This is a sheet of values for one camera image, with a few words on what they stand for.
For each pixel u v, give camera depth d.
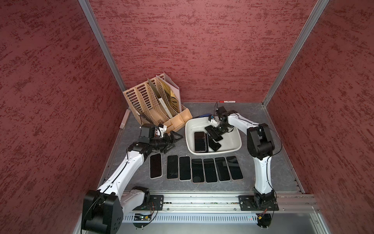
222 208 0.73
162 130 0.76
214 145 0.96
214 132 0.90
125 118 1.09
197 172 0.84
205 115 1.10
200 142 0.97
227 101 1.23
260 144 0.57
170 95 0.90
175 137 0.71
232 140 0.98
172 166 0.85
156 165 0.86
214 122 0.95
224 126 0.85
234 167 0.90
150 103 1.10
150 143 0.63
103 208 0.39
